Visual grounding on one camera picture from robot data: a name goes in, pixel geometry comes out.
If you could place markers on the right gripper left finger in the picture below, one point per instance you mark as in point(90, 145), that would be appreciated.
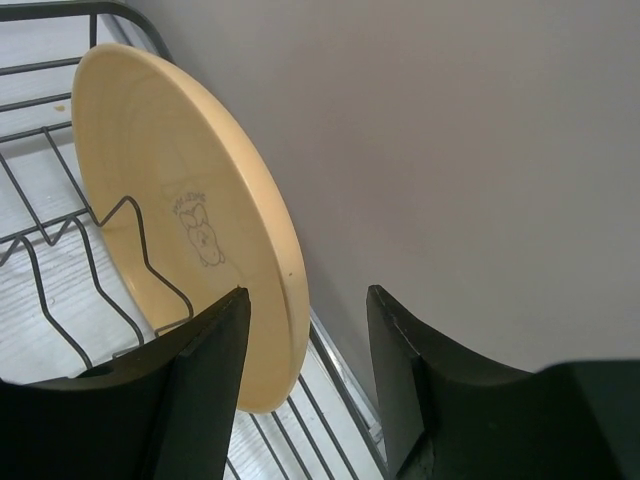
point(162, 411)

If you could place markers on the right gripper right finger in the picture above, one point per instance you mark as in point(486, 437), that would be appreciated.
point(448, 412)

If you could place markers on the grey wire dish rack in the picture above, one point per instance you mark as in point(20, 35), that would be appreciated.
point(64, 308)

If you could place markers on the beige cartoon plate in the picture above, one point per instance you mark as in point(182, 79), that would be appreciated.
point(189, 209)

